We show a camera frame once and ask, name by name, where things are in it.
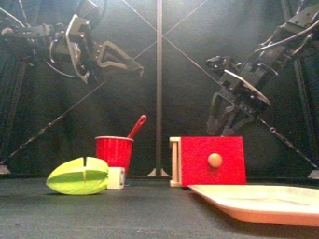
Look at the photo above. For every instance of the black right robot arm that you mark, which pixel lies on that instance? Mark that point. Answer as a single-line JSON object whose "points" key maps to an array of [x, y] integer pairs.
{"points": [[290, 34]]}

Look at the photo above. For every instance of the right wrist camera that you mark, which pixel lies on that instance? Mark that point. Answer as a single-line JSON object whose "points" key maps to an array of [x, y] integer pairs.
{"points": [[220, 63]]}

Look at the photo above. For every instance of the pole base bracket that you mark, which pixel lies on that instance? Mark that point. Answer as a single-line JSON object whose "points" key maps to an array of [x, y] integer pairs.
{"points": [[159, 173]]}

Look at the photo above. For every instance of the small white block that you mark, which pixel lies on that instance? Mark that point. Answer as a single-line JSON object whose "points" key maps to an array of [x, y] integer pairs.
{"points": [[116, 178]]}

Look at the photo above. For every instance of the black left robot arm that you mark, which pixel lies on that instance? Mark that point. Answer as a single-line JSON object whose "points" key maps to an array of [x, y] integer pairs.
{"points": [[28, 32]]}

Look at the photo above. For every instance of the red ribbed plastic cup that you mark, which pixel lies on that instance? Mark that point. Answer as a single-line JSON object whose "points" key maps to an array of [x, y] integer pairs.
{"points": [[114, 152]]}

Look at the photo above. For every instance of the green split toy fruit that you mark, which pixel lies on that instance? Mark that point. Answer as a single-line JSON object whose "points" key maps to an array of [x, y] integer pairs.
{"points": [[76, 179]]}

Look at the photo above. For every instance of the red drawer with wooden knob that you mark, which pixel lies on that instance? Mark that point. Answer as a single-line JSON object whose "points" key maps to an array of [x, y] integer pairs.
{"points": [[199, 149]]}

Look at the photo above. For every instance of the vertical metal frame pole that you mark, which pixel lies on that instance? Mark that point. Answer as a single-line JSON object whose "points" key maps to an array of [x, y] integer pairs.
{"points": [[159, 93]]}

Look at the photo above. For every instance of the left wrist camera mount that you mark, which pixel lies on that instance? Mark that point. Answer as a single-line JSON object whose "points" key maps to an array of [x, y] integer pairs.
{"points": [[75, 37]]}

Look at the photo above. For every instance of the frame corner bracket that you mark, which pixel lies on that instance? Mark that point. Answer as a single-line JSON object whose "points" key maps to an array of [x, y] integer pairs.
{"points": [[4, 170], [314, 174]]}

